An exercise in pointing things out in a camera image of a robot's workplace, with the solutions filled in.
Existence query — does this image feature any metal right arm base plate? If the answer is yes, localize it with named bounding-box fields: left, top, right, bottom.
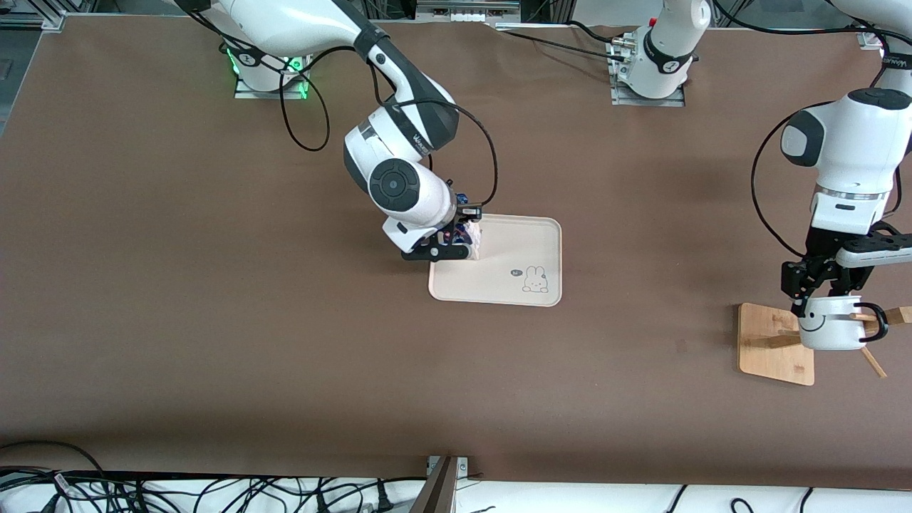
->
left=235, top=50, right=314, bottom=99

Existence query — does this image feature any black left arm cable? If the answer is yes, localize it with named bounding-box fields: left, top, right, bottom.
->
left=712, top=0, right=912, bottom=259

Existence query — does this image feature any wooden cup stand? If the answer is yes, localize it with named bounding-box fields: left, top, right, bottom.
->
left=737, top=302, right=912, bottom=387

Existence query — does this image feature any brown table cover sheet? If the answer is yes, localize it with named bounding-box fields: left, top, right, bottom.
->
left=0, top=14, right=912, bottom=492

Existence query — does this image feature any black table cable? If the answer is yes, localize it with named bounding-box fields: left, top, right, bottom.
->
left=492, top=20, right=631, bottom=63

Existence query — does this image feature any black floor cable bundle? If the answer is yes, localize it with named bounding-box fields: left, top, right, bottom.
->
left=0, top=440, right=428, bottom=513

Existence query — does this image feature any grey metal post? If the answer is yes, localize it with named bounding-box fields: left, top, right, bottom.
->
left=410, top=456, right=470, bottom=513

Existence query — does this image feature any white smiley face cup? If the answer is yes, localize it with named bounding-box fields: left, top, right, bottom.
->
left=794, top=294, right=889, bottom=351

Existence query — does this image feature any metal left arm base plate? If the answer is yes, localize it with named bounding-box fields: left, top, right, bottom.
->
left=607, top=39, right=686, bottom=108

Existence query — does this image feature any blue white milk carton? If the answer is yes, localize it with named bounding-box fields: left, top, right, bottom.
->
left=449, top=192, right=487, bottom=261

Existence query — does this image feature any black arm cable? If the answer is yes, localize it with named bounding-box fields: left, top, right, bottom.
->
left=712, top=0, right=912, bottom=259
left=280, top=46, right=499, bottom=209

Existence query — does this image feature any metal rail bracket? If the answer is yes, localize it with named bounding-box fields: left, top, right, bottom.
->
left=417, top=0, right=521, bottom=22

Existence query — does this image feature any beige rabbit print tray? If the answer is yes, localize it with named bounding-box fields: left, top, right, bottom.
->
left=427, top=214, right=563, bottom=308

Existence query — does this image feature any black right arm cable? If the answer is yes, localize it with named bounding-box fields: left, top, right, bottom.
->
left=280, top=46, right=499, bottom=209

